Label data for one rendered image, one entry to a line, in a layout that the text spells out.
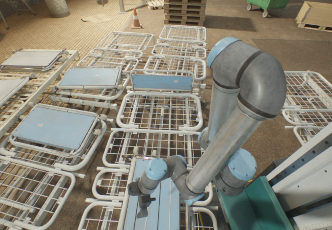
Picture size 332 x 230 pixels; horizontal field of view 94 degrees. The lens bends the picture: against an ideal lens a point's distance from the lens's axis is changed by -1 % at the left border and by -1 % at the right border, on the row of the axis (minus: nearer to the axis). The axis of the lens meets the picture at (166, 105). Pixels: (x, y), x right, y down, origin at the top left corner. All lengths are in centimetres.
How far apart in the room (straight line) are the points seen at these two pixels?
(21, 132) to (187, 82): 172
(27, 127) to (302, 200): 206
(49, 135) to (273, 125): 265
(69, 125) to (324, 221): 176
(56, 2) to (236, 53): 681
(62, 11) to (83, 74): 495
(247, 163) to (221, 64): 58
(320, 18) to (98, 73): 622
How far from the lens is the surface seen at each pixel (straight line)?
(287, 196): 104
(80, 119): 173
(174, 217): 123
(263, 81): 46
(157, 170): 74
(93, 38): 494
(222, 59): 52
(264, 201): 104
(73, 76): 240
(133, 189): 87
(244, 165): 93
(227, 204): 112
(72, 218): 198
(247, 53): 50
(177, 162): 82
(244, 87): 48
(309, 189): 92
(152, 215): 122
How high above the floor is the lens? 176
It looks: 46 degrees down
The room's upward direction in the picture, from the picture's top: straight up
